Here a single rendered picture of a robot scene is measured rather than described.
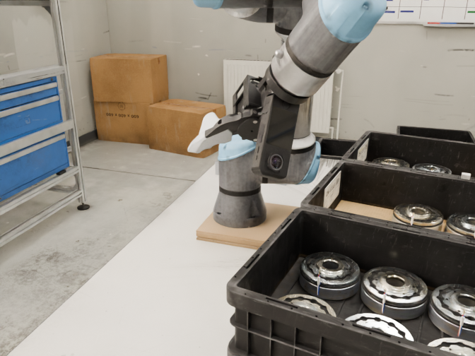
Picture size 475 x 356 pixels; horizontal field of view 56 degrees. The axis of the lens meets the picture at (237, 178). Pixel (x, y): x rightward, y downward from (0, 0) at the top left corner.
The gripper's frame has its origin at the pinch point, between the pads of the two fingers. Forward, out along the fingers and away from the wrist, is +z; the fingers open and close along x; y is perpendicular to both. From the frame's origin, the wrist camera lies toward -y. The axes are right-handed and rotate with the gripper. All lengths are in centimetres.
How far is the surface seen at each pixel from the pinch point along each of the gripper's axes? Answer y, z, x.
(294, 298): -20.4, 2.2, -12.1
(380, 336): -30.1, -14.7, -12.3
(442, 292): -19.4, -7.3, -34.2
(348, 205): 11.0, 17.2, -40.3
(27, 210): 104, 237, 34
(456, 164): 28, 9, -75
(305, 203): 0.1, 5.5, -18.8
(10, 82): 124, 140, 55
